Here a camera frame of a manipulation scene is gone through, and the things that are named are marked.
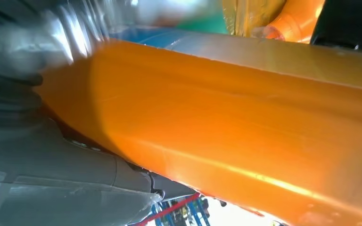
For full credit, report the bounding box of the blue metal rack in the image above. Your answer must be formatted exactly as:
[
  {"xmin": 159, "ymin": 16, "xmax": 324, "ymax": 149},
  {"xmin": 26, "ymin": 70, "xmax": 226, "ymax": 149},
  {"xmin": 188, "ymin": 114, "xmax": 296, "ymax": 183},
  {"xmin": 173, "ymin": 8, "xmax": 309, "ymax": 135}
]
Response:
[{"xmin": 134, "ymin": 193, "xmax": 229, "ymax": 226}]

